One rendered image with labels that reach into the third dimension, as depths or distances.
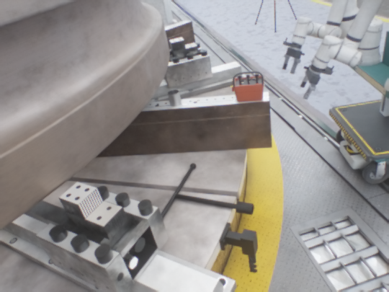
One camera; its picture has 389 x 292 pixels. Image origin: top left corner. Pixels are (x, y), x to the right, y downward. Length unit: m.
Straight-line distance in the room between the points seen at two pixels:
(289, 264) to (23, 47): 1.74
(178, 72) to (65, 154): 1.84
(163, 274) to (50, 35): 1.17
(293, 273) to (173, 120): 1.25
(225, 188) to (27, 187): 1.13
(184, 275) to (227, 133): 1.14
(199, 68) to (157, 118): 1.00
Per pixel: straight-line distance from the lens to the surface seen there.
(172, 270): 1.58
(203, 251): 1.80
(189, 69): 3.19
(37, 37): 1.65
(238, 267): 2.10
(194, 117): 2.31
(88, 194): 1.50
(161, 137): 2.45
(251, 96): 2.21
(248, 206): 1.91
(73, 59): 1.77
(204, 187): 2.14
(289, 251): 2.16
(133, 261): 1.53
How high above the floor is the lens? 1.71
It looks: 34 degrees down
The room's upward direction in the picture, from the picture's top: 11 degrees counter-clockwise
